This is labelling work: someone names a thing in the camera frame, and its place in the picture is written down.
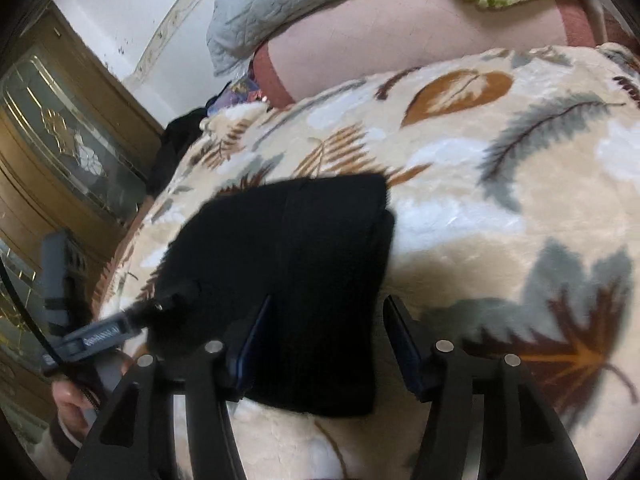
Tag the person's left hand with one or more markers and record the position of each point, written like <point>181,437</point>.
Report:
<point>67,400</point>

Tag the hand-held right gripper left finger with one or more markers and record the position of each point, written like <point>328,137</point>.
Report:
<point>252,345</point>

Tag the black pants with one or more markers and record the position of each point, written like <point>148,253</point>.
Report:
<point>300,270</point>

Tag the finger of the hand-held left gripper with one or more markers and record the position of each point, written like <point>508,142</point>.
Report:
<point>165,303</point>

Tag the grey quilted cover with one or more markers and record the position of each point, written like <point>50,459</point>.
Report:
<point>280,5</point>

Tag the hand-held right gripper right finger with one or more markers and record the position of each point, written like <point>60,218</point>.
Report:
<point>406,347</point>

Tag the person's left forearm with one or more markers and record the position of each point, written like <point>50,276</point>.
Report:
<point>62,442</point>

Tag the purple patterned cloth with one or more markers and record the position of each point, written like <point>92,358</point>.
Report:
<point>235,92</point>

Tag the leaf print fleece blanket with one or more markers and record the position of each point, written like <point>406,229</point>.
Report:
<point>475,200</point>

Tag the pink bolster pillow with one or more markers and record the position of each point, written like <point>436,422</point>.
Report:
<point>400,50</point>

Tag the dark cloth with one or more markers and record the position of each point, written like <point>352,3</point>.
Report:
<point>175,150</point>

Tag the wooden door with glass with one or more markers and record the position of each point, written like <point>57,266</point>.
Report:
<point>65,125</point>

